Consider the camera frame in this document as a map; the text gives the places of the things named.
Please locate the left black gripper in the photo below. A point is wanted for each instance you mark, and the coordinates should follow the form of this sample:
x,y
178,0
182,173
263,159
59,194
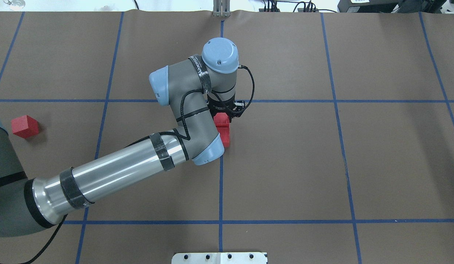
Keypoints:
x,y
220,106

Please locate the aluminium frame post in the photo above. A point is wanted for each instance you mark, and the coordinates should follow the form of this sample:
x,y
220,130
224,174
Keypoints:
x,y
221,8

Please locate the white pedestal column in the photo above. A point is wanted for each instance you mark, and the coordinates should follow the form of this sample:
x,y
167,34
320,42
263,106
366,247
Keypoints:
x,y
220,258

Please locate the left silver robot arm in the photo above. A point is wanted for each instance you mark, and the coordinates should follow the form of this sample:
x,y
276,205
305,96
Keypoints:
x,y
195,89

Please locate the black box with label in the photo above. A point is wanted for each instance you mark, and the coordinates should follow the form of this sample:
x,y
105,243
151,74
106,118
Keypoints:
x,y
367,6

